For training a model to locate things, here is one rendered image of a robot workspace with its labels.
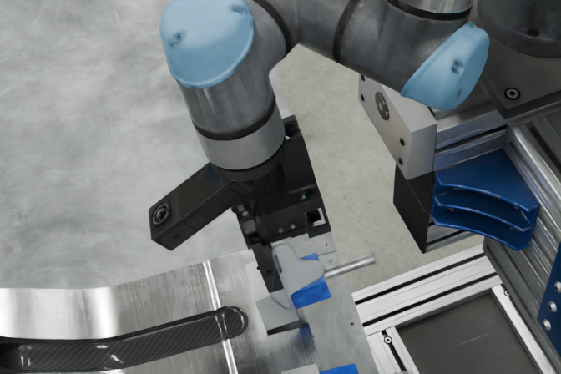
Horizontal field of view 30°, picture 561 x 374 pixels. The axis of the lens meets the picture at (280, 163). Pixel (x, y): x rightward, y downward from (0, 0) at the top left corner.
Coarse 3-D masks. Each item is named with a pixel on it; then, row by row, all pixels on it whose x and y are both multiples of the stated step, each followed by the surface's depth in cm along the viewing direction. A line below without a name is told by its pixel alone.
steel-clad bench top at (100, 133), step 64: (0, 0) 155; (64, 0) 155; (128, 0) 154; (0, 64) 147; (64, 64) 147; (128, 64) 146; (0, 128) 140; (64, 128) 140; (128, 128) 139; (192, 128) 139; (0, 192) 134; (64, 192) 134; (128, 192) 133; (0, 256) 128; (64, 256) 128; (128, 256) 127; (192, 256) 127; (320, 256) 126; (320, 320) 121
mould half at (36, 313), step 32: (224, 256) 116; (32, 288) 112; (96, 288) 115; (128, 288) 115; (160, 288) 115; (192, 288) 114; (224, 288) 114; (0, 320) 108; (32, 320) 109; (64, 320) 111; (96, 320) 112; (128, 320) 113; (160, 320) 112; (256, 320) 111; (192, 352) 110; (224, 352) 109; (256, 352) 109; (288, 352) 109
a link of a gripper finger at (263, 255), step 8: (256, 232) 98; (256, 240) 98; (256, 248) 97; (264, 248) 98; (256, 256) 98; (264, 256) 98; (272, 256) 99; (264, 264) 98; (272, 264) 98; (264, 272) 99; (272, 272) 99; (264, 280) 100; (272, 280) 100; (280, 280) 101; (272, 288) 102; (280, 288) 102
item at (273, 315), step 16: (304, 256) 110; (368, 256) 109; (256, 272) 108; (336, 272) 109; (256, 288) 107; (304, 288) 107; (320, 288) 108; (256, 304) 106; (272, 304) 107; (304, 304) 109; (272, 320) 109; (288, 320) 109
